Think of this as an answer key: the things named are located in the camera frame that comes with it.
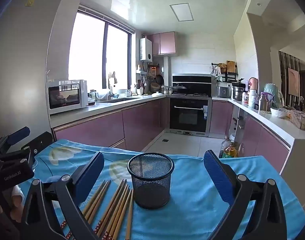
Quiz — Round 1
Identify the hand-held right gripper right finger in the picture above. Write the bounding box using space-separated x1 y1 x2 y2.
203 149 288 240

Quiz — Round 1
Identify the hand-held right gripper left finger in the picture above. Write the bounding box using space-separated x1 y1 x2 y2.
20 151 105 240

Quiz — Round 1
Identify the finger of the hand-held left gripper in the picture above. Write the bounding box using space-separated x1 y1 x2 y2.
0 131 54 170
0 126 31 156

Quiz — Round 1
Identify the group of wooden chopsticks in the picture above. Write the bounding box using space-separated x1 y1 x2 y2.
60 179 135 240

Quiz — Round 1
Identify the black mesh utensil holder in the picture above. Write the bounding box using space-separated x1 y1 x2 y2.
127 152 174 210

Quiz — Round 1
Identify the person's left hand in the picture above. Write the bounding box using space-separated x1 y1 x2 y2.
0 184 25 220

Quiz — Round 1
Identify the yellow cooking oil bottle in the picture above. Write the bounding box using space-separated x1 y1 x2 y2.
222 142 239 158

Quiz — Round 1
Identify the blue floral tablecloth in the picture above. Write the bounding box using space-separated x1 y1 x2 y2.
18 139 305 240

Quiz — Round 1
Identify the white countertop oven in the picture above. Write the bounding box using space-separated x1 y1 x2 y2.
46 79 88 110

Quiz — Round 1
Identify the pink base cabinet run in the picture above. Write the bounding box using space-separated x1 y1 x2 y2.
53 97 166 152
209 100 291 173

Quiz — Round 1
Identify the grey refrigerator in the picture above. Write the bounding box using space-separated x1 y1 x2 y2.
0 0 69 150

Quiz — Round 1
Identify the black built-in oven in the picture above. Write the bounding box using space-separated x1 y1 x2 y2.
169 97 209 133

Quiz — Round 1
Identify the white kitchen countertop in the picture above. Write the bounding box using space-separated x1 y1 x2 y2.
50 94 305 140

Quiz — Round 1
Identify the silver rice cooker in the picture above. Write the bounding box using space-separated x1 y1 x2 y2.
217 85 231 98

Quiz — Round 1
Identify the steel bottle with purple lid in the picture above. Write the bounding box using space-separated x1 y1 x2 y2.
259 92 271 112

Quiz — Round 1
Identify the stainless steel pot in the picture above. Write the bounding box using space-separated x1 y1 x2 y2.
232 81 246 100

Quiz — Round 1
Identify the black wok with lid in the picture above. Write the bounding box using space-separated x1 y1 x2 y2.
172 84 187 94

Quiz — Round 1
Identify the clear plastic food container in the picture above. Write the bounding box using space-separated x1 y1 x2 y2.
289 110 305 132

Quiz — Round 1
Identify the black range hood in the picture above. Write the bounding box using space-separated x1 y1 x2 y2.
172 74 212 95

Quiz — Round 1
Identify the black kitchen rack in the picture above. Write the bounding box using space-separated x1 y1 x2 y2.
211 62 238 83

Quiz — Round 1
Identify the kitchen window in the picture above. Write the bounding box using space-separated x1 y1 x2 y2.
68 9 135 90

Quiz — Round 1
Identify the square ceiling light panel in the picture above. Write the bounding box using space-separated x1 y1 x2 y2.
169 3 194 22

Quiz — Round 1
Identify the framed wall picture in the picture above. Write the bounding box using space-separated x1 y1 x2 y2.
287 67 300 97

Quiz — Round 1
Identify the white wall water heater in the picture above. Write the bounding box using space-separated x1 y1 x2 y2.
140 37 153 62

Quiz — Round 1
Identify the pink wall cabinet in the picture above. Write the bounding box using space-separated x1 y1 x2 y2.
148 32 177 56

